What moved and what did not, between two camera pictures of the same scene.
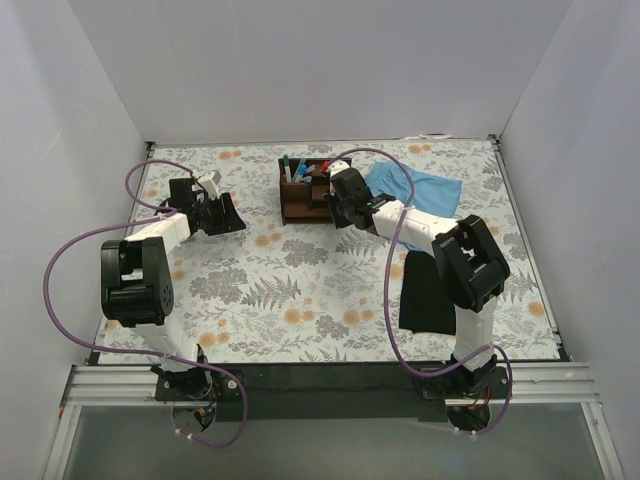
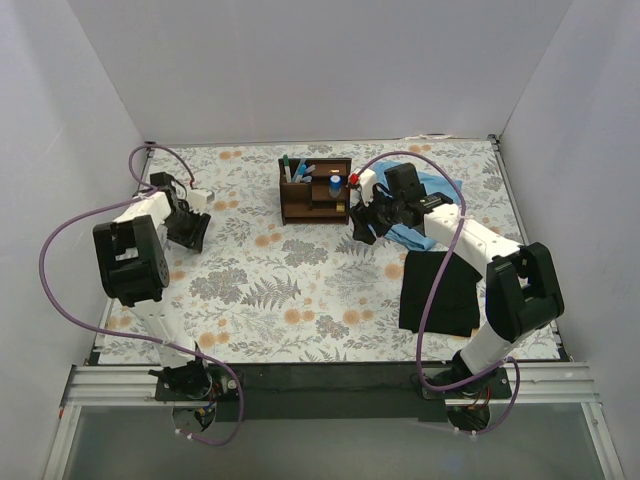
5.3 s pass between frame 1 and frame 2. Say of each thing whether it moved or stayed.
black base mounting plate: stayed
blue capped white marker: stayed
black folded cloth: stayed
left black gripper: moved
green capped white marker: stayed
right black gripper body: moved
